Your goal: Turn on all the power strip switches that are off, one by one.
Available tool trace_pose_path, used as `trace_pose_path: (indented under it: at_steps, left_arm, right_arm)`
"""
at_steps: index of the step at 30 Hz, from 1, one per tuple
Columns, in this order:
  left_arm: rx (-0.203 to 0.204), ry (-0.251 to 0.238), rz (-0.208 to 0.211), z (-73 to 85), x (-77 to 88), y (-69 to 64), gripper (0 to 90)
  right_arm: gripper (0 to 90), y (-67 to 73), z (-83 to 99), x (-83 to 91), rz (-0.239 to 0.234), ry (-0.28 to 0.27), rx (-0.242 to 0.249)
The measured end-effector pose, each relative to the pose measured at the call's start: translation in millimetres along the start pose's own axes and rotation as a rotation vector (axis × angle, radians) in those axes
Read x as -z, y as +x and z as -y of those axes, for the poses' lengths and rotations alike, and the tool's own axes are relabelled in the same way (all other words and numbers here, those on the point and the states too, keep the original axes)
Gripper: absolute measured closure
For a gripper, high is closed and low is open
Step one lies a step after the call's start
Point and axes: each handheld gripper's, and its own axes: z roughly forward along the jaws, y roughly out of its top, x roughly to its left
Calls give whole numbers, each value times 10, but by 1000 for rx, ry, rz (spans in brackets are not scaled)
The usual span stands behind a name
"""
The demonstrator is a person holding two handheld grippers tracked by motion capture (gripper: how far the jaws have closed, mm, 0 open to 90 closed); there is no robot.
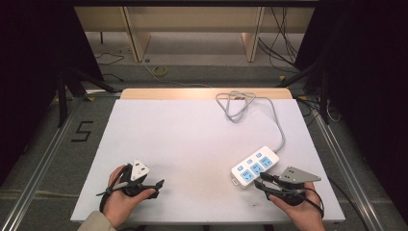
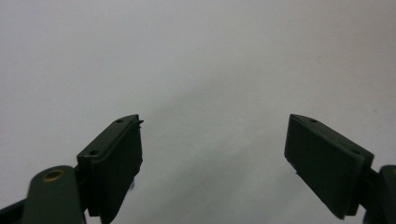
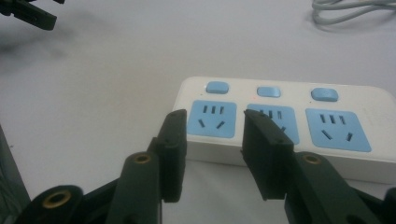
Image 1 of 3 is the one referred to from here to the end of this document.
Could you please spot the dark curtain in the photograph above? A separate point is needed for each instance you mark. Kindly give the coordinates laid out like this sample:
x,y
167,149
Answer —
x,y
35,80
369,96

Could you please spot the white and blue power strip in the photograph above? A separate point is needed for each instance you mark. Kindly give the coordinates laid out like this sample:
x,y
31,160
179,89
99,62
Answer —
x,y
255,166

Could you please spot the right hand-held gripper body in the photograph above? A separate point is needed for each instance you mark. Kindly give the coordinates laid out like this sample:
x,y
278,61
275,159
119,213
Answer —
x,y
296,176

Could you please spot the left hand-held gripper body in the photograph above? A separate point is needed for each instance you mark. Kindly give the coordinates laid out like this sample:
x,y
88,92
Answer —
x,y
138,170

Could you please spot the person's left hand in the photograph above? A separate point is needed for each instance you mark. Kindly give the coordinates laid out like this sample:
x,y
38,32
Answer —
x,y
120,203

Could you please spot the person's right hand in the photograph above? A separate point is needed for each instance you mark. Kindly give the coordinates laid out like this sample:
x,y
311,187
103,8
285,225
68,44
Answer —
x,y
303,213

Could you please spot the yellow tape roll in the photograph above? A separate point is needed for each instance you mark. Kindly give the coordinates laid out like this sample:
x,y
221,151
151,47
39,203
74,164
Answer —
x,y
159,71

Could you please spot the wooden bench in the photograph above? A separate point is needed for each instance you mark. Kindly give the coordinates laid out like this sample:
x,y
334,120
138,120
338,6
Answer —
x,y
192,19

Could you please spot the black metal stand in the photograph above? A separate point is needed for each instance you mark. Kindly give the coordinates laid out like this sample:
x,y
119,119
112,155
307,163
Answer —
x,y
324,96
62,96

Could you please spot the metal floor rail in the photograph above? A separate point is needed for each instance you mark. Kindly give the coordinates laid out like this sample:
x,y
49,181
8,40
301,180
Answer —
x,y
349,179
41,163

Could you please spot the white board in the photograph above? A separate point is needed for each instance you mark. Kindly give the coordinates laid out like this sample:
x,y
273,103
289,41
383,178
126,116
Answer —
x,y
192,144

